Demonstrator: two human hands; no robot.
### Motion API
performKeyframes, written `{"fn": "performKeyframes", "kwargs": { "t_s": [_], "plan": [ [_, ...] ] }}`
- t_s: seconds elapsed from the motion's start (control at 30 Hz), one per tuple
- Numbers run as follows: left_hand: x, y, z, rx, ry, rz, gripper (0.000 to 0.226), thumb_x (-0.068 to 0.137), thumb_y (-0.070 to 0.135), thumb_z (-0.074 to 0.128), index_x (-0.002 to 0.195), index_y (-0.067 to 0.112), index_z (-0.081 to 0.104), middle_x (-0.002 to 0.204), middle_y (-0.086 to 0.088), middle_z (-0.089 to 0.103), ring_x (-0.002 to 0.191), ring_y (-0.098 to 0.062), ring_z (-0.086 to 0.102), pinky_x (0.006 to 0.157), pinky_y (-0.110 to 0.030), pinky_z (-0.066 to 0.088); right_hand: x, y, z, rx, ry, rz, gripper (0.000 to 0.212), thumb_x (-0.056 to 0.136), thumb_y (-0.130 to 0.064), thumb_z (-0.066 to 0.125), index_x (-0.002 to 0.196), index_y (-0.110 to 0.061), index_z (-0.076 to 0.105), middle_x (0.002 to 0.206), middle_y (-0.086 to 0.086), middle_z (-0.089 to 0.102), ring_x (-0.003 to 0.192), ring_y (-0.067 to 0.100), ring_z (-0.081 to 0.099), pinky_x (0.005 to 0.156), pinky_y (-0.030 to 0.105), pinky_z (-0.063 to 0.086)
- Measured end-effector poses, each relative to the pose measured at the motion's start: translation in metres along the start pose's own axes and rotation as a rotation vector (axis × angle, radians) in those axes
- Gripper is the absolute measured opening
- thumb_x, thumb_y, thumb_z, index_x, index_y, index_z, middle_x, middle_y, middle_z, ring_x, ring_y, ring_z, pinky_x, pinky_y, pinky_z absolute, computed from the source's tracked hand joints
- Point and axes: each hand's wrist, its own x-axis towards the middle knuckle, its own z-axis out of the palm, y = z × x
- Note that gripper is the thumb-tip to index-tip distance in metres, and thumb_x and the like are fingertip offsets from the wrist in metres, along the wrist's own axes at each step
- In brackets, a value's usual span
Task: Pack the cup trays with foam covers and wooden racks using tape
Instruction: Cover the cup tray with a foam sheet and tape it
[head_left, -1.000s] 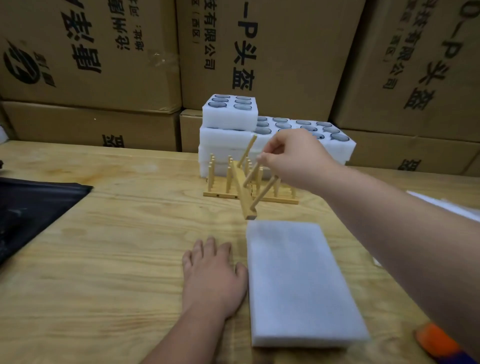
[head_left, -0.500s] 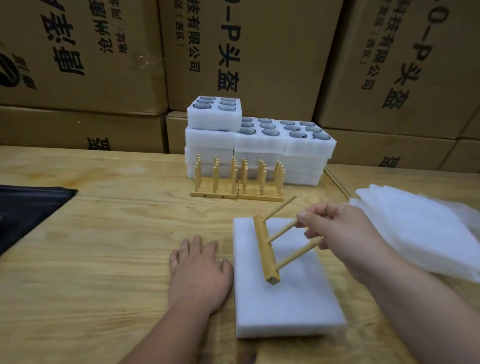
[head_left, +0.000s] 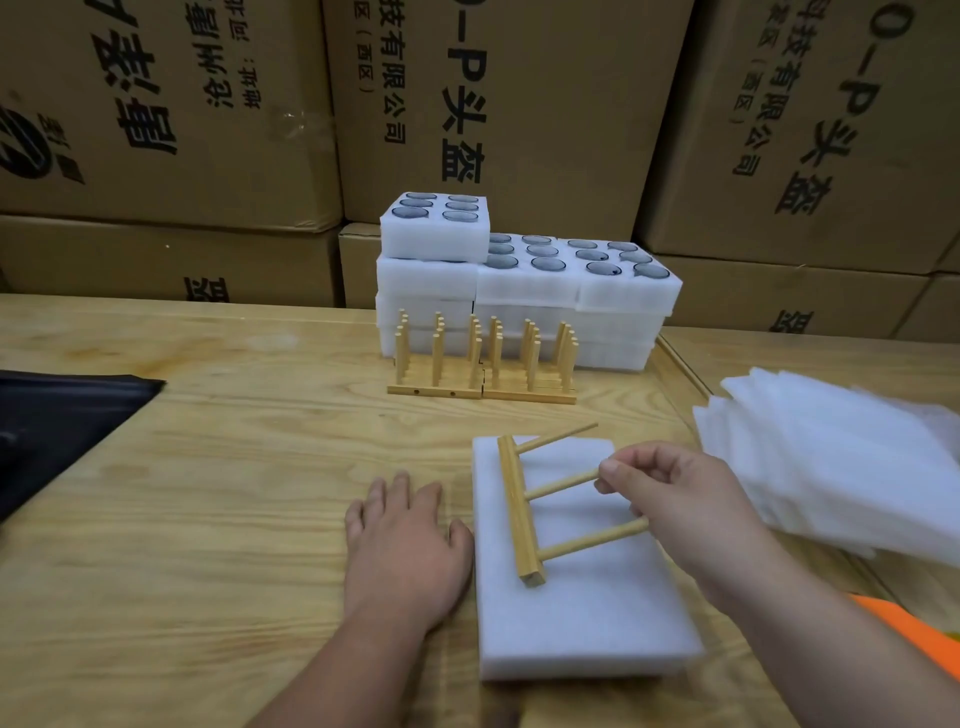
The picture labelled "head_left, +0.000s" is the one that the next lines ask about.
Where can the person's right hand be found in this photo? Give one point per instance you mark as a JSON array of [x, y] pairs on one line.
[[690, 503]]

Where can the person's left hand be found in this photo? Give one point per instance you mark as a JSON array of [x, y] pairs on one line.
[[402, 555]]

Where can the person's left forearm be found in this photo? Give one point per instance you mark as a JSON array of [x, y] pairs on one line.
[[353, 675]]

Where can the stack of white foam trays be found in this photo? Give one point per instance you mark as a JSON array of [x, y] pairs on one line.
[[435, 278]]

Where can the person's right forearm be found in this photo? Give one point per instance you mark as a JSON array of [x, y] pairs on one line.
[[840, 645]]

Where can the row of wooden peg racks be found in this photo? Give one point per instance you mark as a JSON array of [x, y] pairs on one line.
[[435, 390]]

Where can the black plastic bags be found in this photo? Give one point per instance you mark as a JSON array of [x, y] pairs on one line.
[[60, 428]]

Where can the orange and blue tape dispenser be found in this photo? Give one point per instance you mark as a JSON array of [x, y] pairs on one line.
[[915, 630]]

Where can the wooden peg rack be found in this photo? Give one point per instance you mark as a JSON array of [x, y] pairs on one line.
[[518, 510]]

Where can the stack of brown cardboard boxes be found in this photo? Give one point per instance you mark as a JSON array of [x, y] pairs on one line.
[[495, 105]]

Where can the pile of white foam sheets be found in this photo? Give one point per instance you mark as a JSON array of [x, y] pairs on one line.
[[840, 465]]

